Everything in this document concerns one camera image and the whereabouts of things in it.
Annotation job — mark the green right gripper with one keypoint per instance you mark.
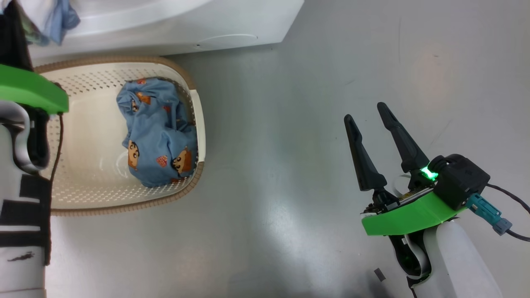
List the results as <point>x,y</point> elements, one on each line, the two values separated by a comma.
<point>405,217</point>

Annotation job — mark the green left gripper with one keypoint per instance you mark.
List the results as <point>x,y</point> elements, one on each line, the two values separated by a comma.
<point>29,89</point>

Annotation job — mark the blue and white garment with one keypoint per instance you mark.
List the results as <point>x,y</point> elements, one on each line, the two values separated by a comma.
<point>54,18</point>

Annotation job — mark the blue cartoon print garment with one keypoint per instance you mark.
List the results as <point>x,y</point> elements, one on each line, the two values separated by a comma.
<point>157,124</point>

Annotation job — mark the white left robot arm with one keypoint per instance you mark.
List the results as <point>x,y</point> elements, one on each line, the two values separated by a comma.
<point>20,248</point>

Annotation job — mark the white front-load washing machine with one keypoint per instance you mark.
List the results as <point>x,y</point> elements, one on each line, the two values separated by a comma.
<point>186,20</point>

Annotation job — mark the cream perforated laundry basket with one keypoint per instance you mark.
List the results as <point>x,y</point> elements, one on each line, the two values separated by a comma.
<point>95,174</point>

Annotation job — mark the round white filter cover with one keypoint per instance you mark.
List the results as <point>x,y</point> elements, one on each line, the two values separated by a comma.
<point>227,40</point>

